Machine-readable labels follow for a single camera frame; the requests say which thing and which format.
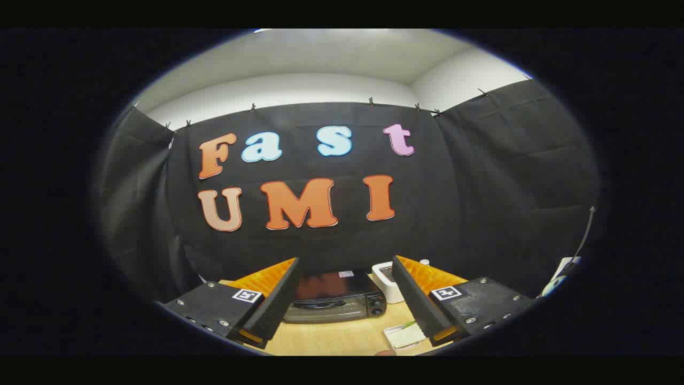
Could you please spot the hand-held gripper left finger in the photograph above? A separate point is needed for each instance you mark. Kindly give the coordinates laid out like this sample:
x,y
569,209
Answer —
x,y
278,299

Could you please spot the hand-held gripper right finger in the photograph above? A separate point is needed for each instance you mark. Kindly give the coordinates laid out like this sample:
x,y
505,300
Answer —
x,y
414,297

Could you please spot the black toaster oven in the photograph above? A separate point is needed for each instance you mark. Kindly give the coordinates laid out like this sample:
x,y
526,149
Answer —
x,y
336,299

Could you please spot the white pop-up toaster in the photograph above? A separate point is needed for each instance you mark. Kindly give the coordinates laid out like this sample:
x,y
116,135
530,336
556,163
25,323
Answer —
x,y
389,280

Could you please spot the white ribbed tray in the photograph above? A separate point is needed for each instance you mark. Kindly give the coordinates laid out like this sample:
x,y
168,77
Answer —
x,y
405,337

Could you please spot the white device at table edge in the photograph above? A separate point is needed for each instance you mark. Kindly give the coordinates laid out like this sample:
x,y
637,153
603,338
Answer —
x,y
558,275

